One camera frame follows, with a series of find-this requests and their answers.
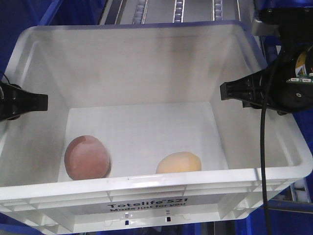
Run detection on shelf roller tracks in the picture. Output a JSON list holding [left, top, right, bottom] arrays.
[[99, 0, 255, 25]]

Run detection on yellow plush fruit toy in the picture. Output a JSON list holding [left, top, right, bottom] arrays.
[[156, 152, 202, 174]]

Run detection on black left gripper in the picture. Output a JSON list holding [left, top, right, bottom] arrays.
[[0, 82, 48, 121]]

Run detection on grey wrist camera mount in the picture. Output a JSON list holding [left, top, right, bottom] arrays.
[[251, 7, 313, 36]]

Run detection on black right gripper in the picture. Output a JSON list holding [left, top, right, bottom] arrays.
[[220, 44, 313, 114]]

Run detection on white plastic tote box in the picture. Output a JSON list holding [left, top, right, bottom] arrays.
[[0, 20, 313, 234]]

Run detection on pink plush fruit toy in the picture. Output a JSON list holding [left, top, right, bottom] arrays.
[[64, 135, 111, 180]]

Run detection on black cable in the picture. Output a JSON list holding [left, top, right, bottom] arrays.
[[259, 44, 298, 235]]

